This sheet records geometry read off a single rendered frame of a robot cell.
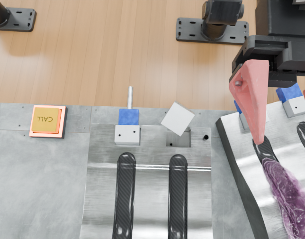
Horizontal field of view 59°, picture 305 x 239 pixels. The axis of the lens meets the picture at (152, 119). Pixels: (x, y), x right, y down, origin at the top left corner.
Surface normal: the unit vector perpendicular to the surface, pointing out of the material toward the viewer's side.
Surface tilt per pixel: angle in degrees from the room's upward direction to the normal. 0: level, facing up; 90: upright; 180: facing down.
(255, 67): 23
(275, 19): 2
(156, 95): 0
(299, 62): 91
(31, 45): 0
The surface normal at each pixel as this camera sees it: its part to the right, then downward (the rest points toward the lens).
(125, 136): 0.00, -0.27
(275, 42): -0.07, 0.97
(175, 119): -0.13, 0.15
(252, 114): 0.02, -0.58
